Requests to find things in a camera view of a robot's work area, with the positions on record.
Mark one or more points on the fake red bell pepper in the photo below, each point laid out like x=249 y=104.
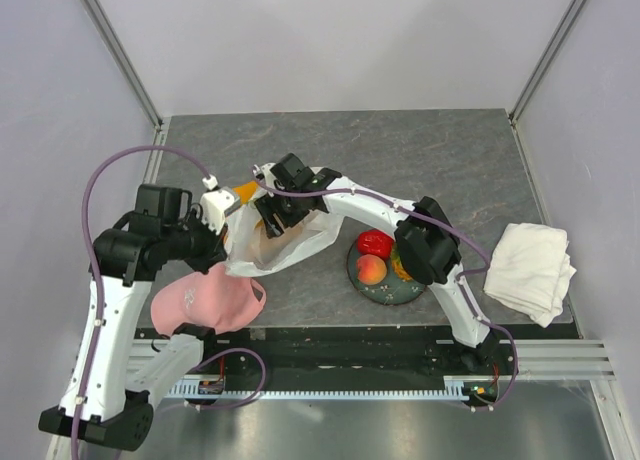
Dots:
x=375 y=242

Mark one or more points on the white plastic bag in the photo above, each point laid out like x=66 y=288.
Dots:
x=250 y=253

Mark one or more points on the orange cloth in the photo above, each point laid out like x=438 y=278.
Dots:
x=248 y=191

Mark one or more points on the blue ceramic plate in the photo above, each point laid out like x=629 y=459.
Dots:
x=391 y=291

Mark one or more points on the pink cap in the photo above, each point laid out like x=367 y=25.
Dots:
x=214 y=300

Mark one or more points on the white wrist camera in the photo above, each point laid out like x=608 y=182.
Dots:
x=217 y=203
x=264 y=176

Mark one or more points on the right aluminium frame post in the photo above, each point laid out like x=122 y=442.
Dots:
x=553 y=47

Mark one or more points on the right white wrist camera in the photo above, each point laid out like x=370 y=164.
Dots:
x=264 y=176

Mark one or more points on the aluminium frame post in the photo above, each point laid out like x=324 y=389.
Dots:
x=108 y=35
x=553 y=47

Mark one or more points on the white folded towel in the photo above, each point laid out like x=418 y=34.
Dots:
x=530 y=271

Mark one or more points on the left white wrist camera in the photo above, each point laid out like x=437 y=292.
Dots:
x=217 y=203

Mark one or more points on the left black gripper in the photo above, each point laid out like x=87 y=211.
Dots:
x=214 y=251

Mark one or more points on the left aluminium frame post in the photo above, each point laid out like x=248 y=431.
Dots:
x=108 y=35

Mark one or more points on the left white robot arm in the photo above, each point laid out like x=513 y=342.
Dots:
x=103 y=404

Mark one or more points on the slotted cable duct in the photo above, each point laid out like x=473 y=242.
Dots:
x=194 y=389

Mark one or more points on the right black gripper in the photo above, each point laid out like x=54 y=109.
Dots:
x=267 y=206

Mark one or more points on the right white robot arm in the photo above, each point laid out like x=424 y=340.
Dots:
x=427 y=244

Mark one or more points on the fake peach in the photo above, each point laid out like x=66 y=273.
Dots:
x=371 y=269

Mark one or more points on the fake fruit green leaves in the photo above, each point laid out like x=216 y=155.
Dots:
x=397 y=265

